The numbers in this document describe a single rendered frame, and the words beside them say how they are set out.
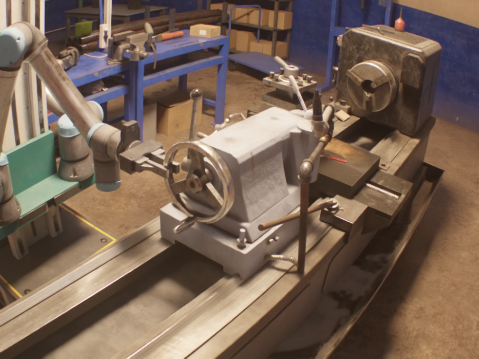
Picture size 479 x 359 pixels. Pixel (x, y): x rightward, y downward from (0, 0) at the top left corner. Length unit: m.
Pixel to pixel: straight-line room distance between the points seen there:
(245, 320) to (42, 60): 1.02
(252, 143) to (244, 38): 5.20
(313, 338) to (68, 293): 0.93
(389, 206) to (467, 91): 4.15
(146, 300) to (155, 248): 0.17
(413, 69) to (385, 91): 0.22
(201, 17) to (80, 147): 4.11
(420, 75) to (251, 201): 1.30
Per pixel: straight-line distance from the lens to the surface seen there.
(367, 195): 1.67
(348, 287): 1.96
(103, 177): 1.45
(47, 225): 2.32
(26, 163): 2.01
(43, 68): 1.49
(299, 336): 1.71
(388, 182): 1.80
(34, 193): 2.00
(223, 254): 1.26
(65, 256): 2.19
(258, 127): 1.33
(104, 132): 1.39
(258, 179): 1.25
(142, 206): 3.08
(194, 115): 1.30
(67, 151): 1.99
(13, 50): 1.34
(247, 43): 6.39
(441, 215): 3.51
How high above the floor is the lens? 1.69
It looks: 29 degrees down
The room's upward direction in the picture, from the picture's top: 4 degrees clockwise
